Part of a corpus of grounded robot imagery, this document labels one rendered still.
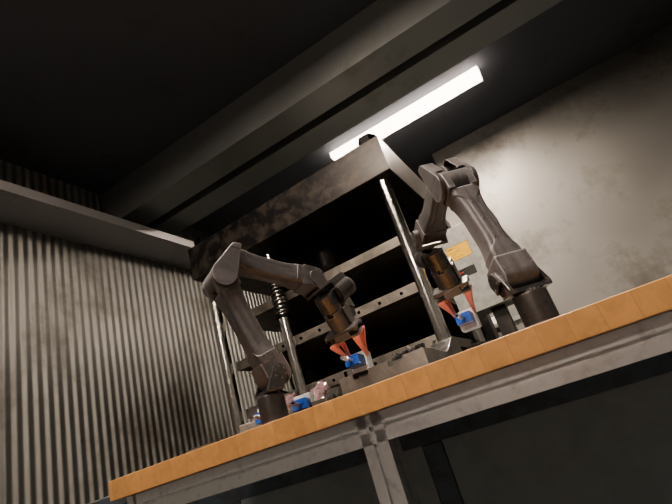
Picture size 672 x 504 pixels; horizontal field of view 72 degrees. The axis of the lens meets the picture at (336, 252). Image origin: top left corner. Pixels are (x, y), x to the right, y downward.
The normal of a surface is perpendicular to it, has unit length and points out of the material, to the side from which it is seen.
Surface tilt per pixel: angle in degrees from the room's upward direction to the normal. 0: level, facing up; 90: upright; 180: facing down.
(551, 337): 90
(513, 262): 75
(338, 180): 90
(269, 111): 90
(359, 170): 90
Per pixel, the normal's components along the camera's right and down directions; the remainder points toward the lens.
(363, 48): -0.47, -0.22
